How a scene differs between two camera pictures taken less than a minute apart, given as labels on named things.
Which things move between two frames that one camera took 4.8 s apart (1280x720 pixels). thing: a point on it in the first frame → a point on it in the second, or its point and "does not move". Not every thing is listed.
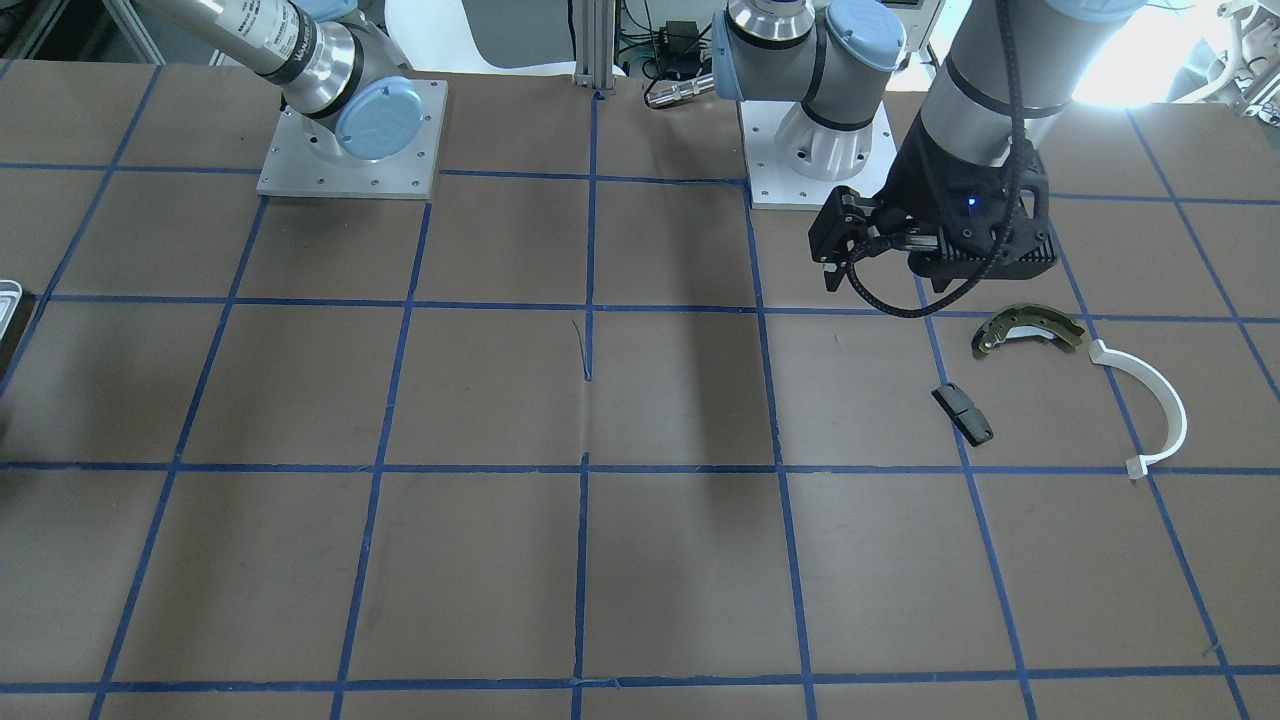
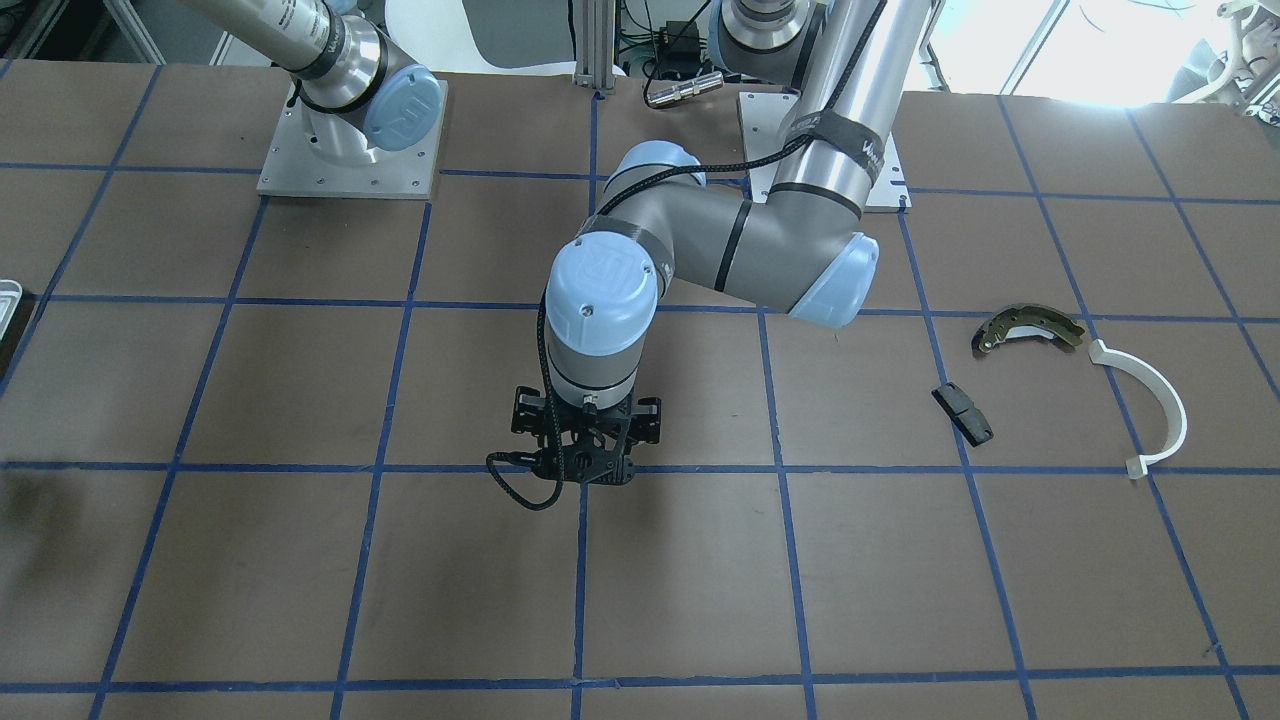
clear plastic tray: x=10 y=295 does not move
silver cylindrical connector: x=666 y=91 does not move
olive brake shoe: x=1025 y=322 does not move
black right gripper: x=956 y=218 → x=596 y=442
